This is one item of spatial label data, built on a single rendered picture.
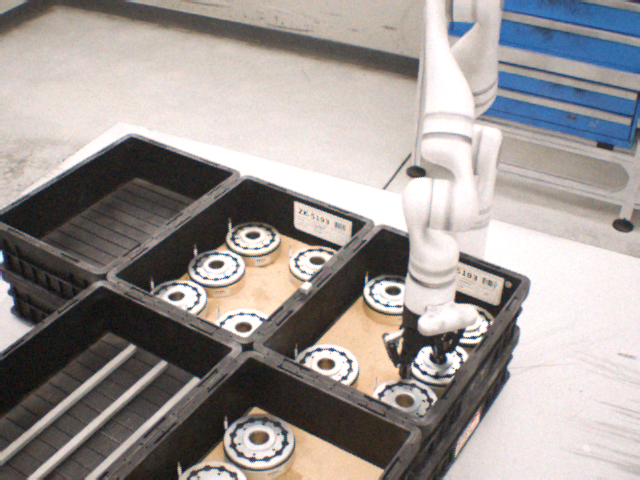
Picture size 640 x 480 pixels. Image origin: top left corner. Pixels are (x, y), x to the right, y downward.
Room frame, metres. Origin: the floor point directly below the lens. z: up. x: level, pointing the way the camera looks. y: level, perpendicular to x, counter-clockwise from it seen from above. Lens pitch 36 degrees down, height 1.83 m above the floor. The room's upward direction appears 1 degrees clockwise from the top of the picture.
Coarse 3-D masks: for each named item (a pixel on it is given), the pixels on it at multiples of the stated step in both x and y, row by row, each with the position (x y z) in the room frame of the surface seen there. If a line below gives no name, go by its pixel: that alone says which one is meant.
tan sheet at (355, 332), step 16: (352, 320) 1.15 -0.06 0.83; (368, 320) 1.15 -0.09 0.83; (336, 336) 1.11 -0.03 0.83; (352, 336) 1.11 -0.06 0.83; (368, 336) 1.11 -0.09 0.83; (352, 352) 1.07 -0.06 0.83; (368, 352) 1.07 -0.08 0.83; (384, 352) 1.07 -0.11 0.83; (368, 368) 1.03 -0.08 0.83; (384, 368) 1.03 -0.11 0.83; (368, 384) 1.00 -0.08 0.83
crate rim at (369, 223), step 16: (240, 176) 1.45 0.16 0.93; (224, 192) 1.39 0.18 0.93; (288, 192) 1.40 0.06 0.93; (208, 208) 1.34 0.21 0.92; (336, 208) 1.35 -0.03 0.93; (176, 224) 1.28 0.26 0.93; (368, 224) 1.30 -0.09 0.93; (160, 240) 1.23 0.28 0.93; (352, 240) 1.25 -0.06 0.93; (336, 256) 1.20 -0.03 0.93; (112, 272) 1.14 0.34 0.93; (320, 272) 1.15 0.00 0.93; (128, 288) 1.10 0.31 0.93; (160, 304) 1.06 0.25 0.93; (288, 304) 1.07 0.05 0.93; (192, 320) 1.02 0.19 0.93; (272, 320) 1.03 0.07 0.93; (240, 336) 0.99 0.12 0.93; (256, 336) 0.99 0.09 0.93
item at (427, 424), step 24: (360, 240) 1.25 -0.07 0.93; (336, 264) 1.18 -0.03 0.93; (480, 264) 1.19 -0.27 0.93; (312, 288) 1.11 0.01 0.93; (528, 288) 1.13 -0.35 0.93; (288, 312) 1.05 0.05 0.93; (504, 312) 1.06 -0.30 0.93; (264, 336) 0.99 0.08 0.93; (288, 360) 0.94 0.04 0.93; (480, 360) 0.97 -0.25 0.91; (336, 384) 0.89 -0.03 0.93; (456, 384) 0.90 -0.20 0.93; (384, 408) 0.85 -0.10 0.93; (432, 408) 0.85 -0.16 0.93
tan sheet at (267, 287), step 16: (288, 240) 1.38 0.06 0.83; (288, 256) 1.33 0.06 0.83; (256, 272) 1.28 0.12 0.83; (272, 272) 1.28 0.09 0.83; (288, 272) 1.28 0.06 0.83; (256, 288) 1.23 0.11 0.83; (272, 288) 1.23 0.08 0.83; (288, 288) 1.23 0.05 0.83; (208, 304) 1.18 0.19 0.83; (224, 304) 1.18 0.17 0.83; (240, 304) 1.19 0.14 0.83; (256, 304) 1.19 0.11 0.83; (272, 304) 1.19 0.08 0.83; (208, 320) 1.14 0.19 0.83
